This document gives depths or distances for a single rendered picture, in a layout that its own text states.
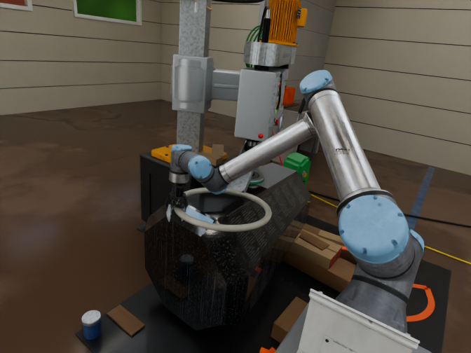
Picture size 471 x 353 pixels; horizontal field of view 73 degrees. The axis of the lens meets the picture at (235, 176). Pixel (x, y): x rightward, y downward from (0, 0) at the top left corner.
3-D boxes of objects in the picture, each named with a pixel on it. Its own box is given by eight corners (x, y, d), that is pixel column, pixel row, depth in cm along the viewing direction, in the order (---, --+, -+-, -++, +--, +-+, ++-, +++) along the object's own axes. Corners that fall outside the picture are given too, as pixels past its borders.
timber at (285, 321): (287, 348, 190) (290, 333, 186) (270, 336, 197) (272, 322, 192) (309, 319, 213) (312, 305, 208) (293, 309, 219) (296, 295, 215)
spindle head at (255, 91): (245, 129, 235) (252, 66, 218) (275, 134, 231) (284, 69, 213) (233, 141, 202) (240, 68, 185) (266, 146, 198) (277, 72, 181)
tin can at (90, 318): (104, 335, 187) (102, 318, 182) (86, 342, 181) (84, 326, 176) (99, 323, 194) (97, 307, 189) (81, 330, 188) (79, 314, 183)
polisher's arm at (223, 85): (168, 100, 236) (169, 64, 227) (172, 93, 268) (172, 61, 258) (265, 107, 247) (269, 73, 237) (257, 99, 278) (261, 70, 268)
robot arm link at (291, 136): (341, 108, 134) (209, 183, 151) (333, 87, 125) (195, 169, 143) (353, 125, 126) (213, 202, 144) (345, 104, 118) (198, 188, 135)
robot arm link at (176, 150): (179, 148, 133) (167, 142, 140) (176, 176, 137) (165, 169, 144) (197, 147, 139) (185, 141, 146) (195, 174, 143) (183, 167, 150)
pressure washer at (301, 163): (288, 192, 403) (300, 125, 369) (310, 203, 378) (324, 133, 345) (268, 198, 381) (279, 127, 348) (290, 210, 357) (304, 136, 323)
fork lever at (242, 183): (246, 133, 234) (246, 127, 231) (272, 137, 230) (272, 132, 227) (217, 192, 181) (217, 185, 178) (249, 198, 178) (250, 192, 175)
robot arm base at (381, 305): (399, 340, 90) (409, 307, 93) (411, 339, 74) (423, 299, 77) (333, 308, 99) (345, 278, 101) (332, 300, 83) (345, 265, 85)
